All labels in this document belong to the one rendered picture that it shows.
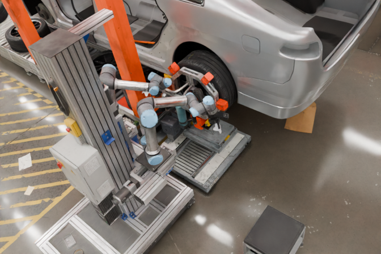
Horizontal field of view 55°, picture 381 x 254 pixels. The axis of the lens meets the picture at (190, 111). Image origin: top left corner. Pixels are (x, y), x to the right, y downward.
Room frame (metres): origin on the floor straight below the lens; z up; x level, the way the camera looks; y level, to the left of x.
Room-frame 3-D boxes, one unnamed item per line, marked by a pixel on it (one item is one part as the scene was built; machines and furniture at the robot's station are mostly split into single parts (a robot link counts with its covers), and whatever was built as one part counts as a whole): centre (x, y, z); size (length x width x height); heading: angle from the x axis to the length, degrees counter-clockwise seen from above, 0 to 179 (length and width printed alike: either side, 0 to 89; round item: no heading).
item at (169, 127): (2.92, 0.15, 0.26); 0.42 x 0.18 x 0.35; 134
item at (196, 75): (2.66, -0.07, 0.85); 0.54 x 0.07 x 0.54; 44
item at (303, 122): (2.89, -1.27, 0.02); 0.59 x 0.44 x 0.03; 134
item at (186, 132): (2.80, -0.17, 0.13); 0.50 x 0.36 x 0.10; 44
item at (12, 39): (5.40, 2.32, 0.39); 0.66 x 0.66 x 0.24
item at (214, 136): (2.77, -0.19, 0.32); 0.40 x 0.30 x 0.28; 44
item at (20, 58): (5.33, 2.25, 0.19); 1.00 x 0.86 x 0.39; 44
